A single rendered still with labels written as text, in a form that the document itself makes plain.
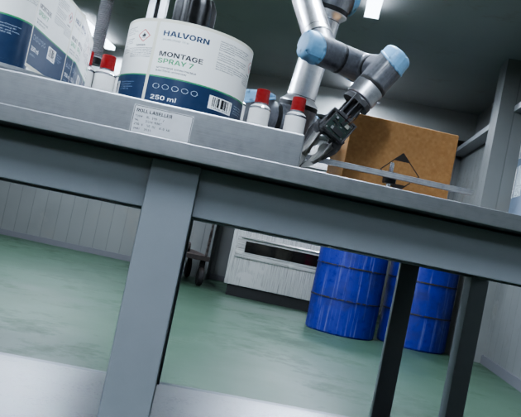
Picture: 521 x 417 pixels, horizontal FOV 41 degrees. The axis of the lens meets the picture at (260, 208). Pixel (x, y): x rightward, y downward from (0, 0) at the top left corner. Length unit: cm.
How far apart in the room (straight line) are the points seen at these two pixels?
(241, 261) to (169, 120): 715
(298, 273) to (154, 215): 715
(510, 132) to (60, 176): 628
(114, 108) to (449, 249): 45
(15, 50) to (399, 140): 115
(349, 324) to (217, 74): 543
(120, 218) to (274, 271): 304
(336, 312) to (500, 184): 195
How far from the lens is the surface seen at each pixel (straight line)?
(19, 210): 1072
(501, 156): 690
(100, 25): 182
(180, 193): 83
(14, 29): 109
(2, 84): 92
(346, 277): 635
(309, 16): 183
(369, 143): 191
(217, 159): 81
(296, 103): 167
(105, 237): 1026
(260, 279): 799
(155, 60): 105
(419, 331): 660
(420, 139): 195
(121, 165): 85
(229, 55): 106
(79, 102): 90
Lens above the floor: 74
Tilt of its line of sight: 2 degrees up
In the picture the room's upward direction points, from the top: 12 degrees clockwise
